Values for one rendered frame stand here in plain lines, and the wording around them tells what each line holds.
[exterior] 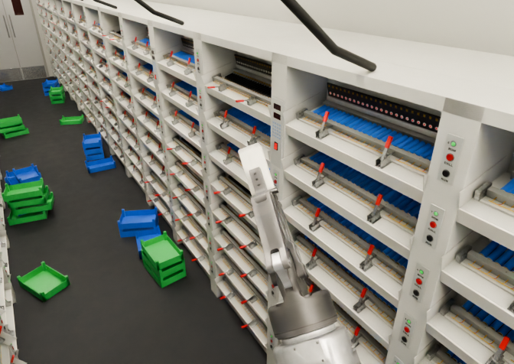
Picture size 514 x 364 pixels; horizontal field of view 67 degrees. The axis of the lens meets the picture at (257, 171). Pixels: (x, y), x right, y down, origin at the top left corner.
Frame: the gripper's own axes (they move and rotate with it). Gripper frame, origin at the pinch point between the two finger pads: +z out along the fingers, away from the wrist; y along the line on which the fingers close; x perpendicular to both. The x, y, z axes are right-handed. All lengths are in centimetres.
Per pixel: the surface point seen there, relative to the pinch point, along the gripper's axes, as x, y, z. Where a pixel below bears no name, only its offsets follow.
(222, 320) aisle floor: 81, -204, -14
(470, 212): -38, -53, -9
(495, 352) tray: -34, -73, -43
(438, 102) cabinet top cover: -40, -43, 16
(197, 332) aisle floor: 95, -194, -16
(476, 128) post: -43, -41, 6
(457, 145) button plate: -40, -45, 5
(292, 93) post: -9, -81, 53
